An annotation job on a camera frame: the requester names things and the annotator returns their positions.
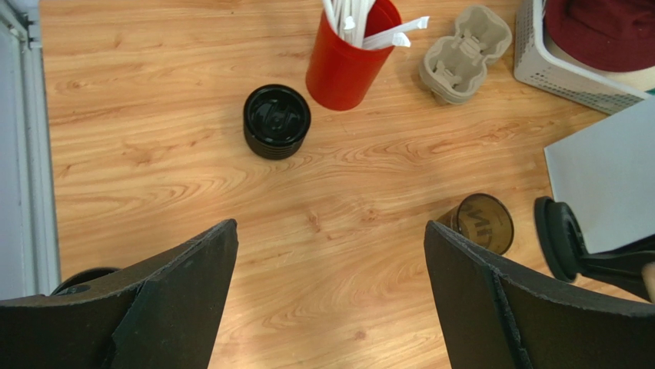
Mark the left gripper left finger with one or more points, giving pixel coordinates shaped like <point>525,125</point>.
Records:
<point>163,312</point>

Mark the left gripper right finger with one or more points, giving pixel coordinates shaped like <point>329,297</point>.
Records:
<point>496,313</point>

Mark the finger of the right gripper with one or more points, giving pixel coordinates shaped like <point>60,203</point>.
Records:
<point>622,267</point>

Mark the white paper bag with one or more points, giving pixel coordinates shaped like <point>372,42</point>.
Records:
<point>605,173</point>

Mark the brown translucent coffee cup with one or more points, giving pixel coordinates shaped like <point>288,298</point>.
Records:
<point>484,220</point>

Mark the black coffee cup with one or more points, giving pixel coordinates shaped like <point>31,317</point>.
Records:
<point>82,279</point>

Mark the beige hat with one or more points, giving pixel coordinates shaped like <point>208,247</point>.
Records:
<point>642,80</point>

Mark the white plastic basket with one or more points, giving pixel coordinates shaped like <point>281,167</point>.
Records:
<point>534,65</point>

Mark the stack of black lids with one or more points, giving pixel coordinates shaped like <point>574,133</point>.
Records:
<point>276,120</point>

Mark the maroon bucket hat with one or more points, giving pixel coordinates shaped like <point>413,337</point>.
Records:
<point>616,36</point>

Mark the stacked pulp cup carriers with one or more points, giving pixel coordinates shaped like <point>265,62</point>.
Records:
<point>455,66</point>

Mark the red straw cup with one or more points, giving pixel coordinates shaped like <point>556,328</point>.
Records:
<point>339,74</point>

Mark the wrapped white straws bundle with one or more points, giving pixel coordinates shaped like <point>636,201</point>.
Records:
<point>353,23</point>

